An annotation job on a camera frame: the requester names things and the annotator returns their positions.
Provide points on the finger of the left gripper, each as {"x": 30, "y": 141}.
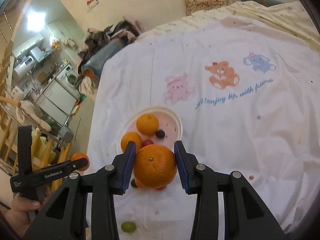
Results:
{"x": 70, "y": 166}

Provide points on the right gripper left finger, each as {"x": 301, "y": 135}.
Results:
{"x": 64, "y": 215}

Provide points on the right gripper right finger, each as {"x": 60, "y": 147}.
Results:
{"x": 246, "y": 214}

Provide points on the dark grape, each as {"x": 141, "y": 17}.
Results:
{"x": 133, "y": 183}
{"x": 160, "y": 134}

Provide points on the small tangerine top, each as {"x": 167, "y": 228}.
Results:
{"x": 80, "y": 161}

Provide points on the small tangerine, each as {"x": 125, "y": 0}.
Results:
{"x": 80, "y": 161}
{"x": 138, "y": 184}
{"x": 155, "y": 166}

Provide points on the person's left hand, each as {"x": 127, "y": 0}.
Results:
{"x": 18, "y": 217}

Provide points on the yellow wooden chair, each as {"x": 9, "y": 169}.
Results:
{"x": 42, "y": 145}

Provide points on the white kitchen cabinets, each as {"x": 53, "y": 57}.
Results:
{"x": 57, "y": 102}

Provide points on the pink strawberry ceramic plate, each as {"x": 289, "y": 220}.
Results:
{"x": 169, "y": 122}

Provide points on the white washing machine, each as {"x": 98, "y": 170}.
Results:
{"x": 67, "y": 78}

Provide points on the white cartoon print sheet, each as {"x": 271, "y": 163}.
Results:
{"x": 248, "y": 99}

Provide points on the pile of clothes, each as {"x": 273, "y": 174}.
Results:
{"x": 98, "y": 46}

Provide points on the leopard print pillow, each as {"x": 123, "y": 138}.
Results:
{"x": 192, "y": 6}

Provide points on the cream floral quilt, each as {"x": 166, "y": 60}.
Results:
{"x": 290, "y": 17}

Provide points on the teal patterned cushion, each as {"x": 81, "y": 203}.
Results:
{"x": 267, "y": 3}

